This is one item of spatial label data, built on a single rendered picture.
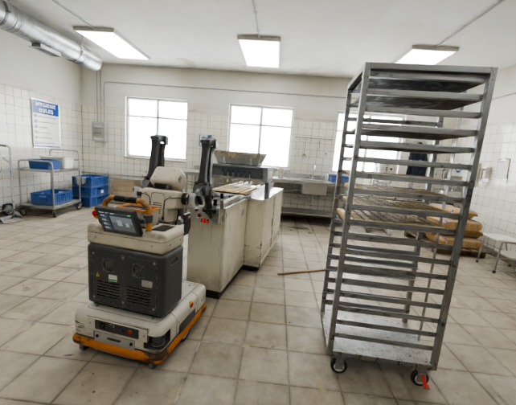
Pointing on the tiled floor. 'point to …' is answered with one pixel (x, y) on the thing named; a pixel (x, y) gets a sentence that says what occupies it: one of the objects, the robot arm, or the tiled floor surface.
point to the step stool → (501, 248)
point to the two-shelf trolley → (51, 186)
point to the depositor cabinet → (261, 228)
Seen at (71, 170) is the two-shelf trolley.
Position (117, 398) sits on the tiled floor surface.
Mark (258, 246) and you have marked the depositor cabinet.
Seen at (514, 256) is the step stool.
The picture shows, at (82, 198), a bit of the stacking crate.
